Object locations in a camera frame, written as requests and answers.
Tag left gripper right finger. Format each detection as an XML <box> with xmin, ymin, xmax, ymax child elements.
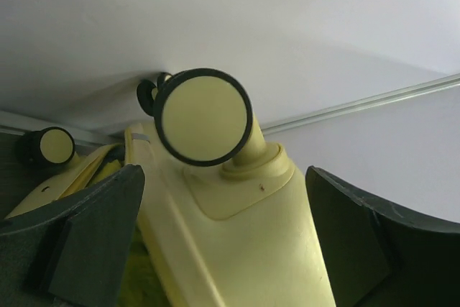
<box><xmin>305</xmin><ymin>166</ymin><xmax>459</xmax><ymax>306</ymax></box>

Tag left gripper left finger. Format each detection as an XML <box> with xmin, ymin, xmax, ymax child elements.
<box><xmin>1</xmin><ymin>165</ymin><xmax>145</xmax><ymax>306</ymax></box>

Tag yellow hard-shell suitcase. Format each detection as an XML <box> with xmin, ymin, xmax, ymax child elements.
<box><xmin>3</xmin><ymin>68</ymin><xmax>335</xmax><ymax>306</ymax></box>

